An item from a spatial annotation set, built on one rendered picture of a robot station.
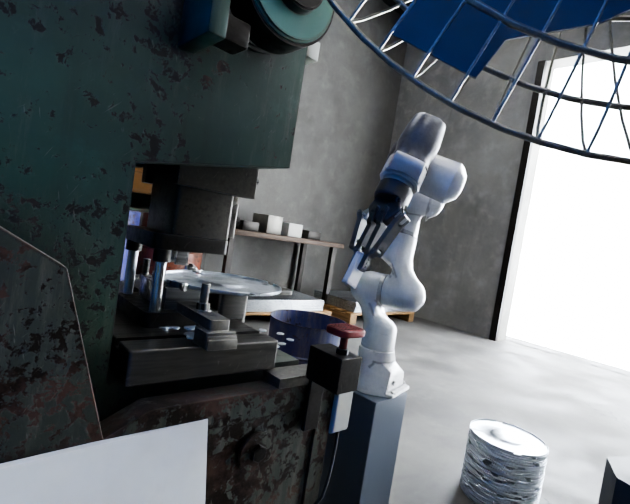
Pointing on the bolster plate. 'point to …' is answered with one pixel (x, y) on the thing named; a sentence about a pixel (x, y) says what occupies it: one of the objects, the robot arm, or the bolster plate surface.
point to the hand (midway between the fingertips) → (355, 269)
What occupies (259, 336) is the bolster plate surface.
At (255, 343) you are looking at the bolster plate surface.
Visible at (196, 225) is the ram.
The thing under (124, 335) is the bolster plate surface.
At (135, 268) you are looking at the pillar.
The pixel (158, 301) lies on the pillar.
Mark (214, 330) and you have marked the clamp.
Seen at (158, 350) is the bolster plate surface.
